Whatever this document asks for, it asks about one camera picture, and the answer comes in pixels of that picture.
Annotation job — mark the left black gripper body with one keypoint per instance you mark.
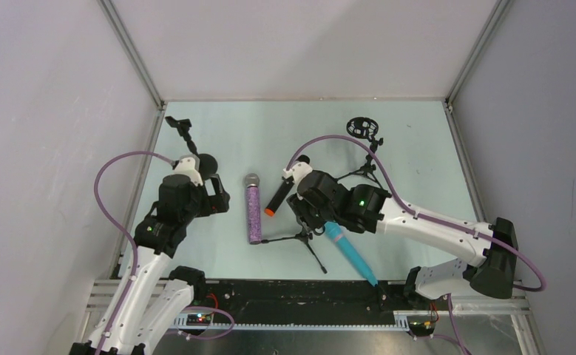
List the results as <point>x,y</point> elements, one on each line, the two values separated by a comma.
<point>217,197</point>

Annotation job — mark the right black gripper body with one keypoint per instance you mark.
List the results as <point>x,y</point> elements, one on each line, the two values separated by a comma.
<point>299,208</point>

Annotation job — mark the teal blue microphone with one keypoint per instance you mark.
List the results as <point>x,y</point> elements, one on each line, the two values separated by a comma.
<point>335,233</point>

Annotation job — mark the black microphone orange cap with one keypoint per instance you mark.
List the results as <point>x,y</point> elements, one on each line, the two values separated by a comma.
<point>285,187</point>

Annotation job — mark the black small tripod stand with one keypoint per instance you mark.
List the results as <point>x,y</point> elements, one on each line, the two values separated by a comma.
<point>305,237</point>

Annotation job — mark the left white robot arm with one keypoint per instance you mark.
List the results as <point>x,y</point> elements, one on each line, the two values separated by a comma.
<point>133,323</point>

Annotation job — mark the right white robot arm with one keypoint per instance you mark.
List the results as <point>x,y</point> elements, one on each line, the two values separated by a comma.
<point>485,259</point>

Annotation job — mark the black round-base mic stand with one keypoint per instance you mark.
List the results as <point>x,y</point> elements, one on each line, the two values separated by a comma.
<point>208,165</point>

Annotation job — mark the purple glitter microphone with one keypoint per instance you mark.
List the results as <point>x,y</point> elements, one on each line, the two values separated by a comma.
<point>253,213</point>

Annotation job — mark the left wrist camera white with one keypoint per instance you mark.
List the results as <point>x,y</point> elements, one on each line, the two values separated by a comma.
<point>189,166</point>

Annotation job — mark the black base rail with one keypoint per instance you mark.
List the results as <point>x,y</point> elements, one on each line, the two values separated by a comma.
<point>316,303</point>

